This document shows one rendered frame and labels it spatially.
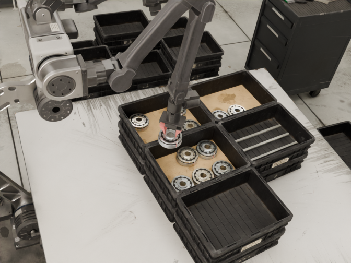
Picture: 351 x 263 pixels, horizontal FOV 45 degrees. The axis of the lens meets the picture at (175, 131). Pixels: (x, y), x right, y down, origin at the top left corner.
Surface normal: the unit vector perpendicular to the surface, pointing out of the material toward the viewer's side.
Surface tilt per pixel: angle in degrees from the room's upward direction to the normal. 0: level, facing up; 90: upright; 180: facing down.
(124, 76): 90
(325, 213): 0
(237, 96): 0
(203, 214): 0
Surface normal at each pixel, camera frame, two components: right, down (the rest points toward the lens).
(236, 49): 0.11, -0.70
